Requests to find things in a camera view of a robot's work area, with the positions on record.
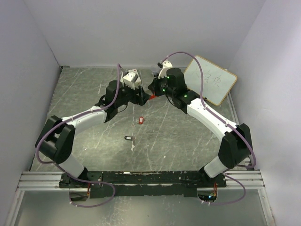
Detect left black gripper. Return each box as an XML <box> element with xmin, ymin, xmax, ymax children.
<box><xmin>116</xmin><ymin>82</ymin><xmax>152</xmax><ymax>108</ymax></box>

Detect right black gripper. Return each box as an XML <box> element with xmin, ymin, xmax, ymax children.
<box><xmin>148</xmin><ymin>73</ymin><xmax>175</xmax><ymax>98</ymax></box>

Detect red key tag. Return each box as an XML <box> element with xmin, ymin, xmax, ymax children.
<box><xmin>139</xmin><ymin>116</ymin><xmax>144</xmax><ymax>124</ymax></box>

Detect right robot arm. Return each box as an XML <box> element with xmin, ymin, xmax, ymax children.
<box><xmin>148</xmin><ymin>68</ymin><xmax>253</xmax><ymax>187</ymax></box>

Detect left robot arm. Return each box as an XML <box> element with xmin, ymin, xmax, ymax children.
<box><xmin>35</xmin><ymin>80</ymin><xmax>150</xmax><ymax>188</ymax></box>

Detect white staples box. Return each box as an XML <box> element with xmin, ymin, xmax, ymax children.
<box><xmin>128</xmin><ymin>69</ymin><xmax>142</xmax><ymax>85</ymax></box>

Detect clear paperclip jar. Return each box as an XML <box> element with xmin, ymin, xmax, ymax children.
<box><xmin>150</xmin><ymin>65</ymin><xmax>160</xmax><ymax>75</ymax></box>

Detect black key tag with key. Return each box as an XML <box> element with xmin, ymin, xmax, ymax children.
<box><xmin>124</xmin><ymin>136</ymin><xmax>136</xmax><ymax>146</ymax></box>

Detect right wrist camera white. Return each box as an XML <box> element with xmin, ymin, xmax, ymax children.
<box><xmin>158</xmin><ymin>60</ymin><xmax>173</xmax><ymax>79</ymax></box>

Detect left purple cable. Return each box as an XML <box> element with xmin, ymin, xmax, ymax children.
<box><xmin>34</xmin><ymin>63</ymin><xmax>125</xmax><ymax>208</ymax></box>

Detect purple cable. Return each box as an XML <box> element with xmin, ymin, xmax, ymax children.
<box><xmin>34</xmin><ymin>63</ymin><xmax>125</xmax><ymax>208</ymax></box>
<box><xmin>159</xmin><ymin>51</ymin><xmax>257</xmax><ymax>206</ymax></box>

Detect small whiteboard wood frame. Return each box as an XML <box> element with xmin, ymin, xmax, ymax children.
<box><xmin>184</xmin><ymin>55</ymin><xmax>238</xmax><ymax>106</ymax></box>

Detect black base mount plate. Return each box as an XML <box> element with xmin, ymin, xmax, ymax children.
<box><xmin>59</xmin><ymin>170</ymin><xmax>226</xmax><ymax>198</ymax></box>

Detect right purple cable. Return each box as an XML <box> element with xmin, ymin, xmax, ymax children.
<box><xmin>159</xmin><ymin>51</ymin><xmax>257</xmax><ymax>206</ymax></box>

